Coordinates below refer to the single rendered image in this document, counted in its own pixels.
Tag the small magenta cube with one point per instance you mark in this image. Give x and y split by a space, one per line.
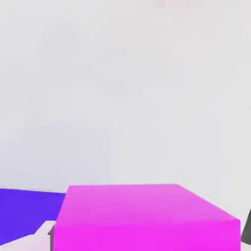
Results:
145 219

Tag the small purple cube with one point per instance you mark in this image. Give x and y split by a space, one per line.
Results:
25 209

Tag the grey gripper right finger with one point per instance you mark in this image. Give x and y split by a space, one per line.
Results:
247 231

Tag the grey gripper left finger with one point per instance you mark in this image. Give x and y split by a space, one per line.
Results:
42 240

